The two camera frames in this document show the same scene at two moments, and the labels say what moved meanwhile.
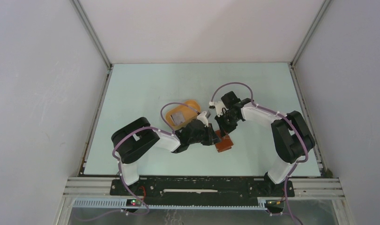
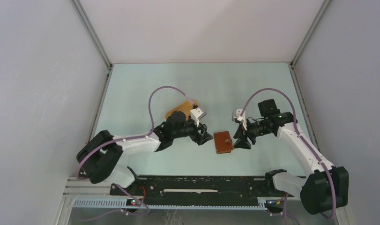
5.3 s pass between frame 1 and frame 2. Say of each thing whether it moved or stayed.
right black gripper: moved
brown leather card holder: stayed
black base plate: stayed
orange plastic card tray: stayed
